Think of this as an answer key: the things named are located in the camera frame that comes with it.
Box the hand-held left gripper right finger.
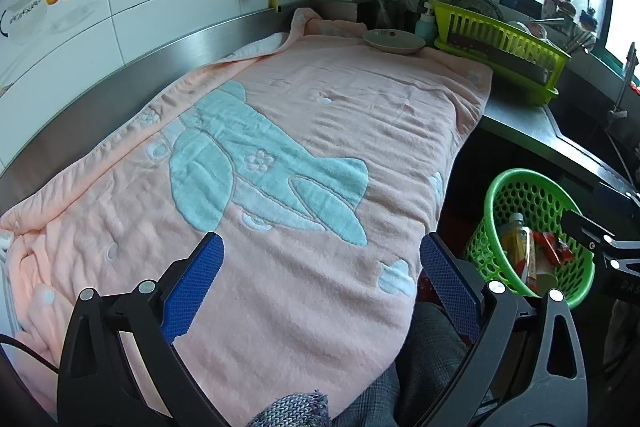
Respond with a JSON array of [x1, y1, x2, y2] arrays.
[[419, 232, 591, 427]]

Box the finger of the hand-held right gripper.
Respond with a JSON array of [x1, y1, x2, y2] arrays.
[[562, 208, 640, 275], [592, 183, 640, 210]]

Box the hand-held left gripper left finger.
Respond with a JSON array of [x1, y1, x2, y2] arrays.
[[56, 232, 236, 427]]

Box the red drink can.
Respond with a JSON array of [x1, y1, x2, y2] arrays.
[[532, 231, 573, 267]]

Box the red yellow label drink bottle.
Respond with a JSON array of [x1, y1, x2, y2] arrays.
[[497, 213, 538, 290]]

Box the green plastic mesh basket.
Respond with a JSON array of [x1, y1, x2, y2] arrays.
[[464, 168, 597, 310]]

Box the steel sink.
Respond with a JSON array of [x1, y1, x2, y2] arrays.
[[547, 92, 640, 188]]

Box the person's grey trousers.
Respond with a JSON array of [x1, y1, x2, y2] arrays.
[[330, 302, 481, 427]]

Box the steel sink faucet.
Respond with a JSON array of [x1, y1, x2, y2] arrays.
[[607, 44, 640, 122]]

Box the bundle of chopsticks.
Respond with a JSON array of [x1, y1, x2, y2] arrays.
[[565, 27, 598, 55]]

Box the grey knit sweater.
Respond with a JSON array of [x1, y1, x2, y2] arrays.
[[250, 389, 333, 427]]

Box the pink airplane blanket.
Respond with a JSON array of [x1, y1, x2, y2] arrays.
[[0, 7, 496, 418]]

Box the green plastic dish rack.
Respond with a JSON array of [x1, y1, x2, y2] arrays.
[[429, 0, 572, 106]]

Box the small ceramic plate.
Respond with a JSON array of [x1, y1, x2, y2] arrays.
[[362, 28, 427, 56]]

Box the teal dish soap bottle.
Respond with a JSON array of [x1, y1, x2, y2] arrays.
[[415, 1, 438, 48]]

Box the dark utensil holder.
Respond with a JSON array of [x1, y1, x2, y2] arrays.
[[357, 0, 421, 32]]

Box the black cable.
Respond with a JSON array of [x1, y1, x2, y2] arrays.
[[0, 334, 60, 370]]

